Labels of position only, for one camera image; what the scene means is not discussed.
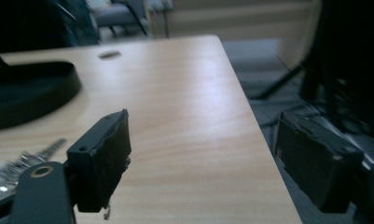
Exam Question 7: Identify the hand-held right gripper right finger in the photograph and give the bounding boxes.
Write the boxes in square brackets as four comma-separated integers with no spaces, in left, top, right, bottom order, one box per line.
[272,111,366,215]

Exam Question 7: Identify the grey cable hole cover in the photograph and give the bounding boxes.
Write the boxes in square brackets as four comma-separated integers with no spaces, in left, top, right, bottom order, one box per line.
[97,49,123,61]

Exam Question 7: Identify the black round tray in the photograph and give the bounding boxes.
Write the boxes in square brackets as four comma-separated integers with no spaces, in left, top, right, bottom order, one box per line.
[0,61,83,132]

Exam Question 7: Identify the bunch of silver keys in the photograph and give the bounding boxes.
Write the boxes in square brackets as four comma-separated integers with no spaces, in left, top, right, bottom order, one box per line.
[0,137,68,205]

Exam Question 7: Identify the grey office chair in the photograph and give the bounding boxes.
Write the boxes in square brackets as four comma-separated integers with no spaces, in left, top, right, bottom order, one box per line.
[92,0,152,37]

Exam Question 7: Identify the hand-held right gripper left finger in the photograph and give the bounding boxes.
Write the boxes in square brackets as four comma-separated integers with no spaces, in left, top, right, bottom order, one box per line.
[66,108,133,215]

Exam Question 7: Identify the dark equipment stand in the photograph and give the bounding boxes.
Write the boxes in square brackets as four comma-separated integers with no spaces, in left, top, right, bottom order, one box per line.
[249,0,374,139]

